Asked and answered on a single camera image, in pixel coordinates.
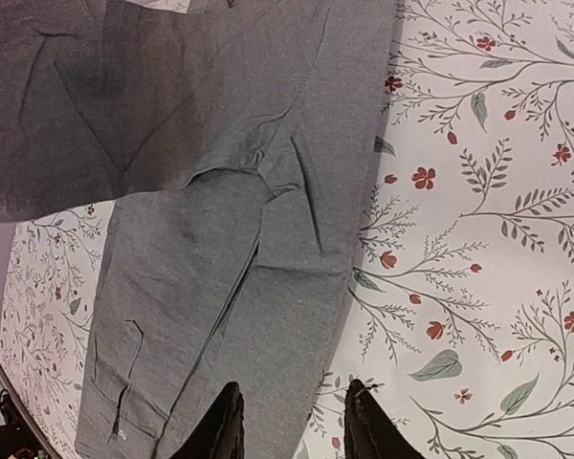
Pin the grey long sleeve shirt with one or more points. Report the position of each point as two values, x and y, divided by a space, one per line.
235 142

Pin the floral patterned table cloth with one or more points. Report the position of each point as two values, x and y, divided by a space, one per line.
459 309

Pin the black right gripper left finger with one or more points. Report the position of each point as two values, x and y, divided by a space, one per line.
220 433

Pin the aluminium front rail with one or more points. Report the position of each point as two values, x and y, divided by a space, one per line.
17 437

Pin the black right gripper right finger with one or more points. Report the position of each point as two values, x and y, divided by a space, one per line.
368 431

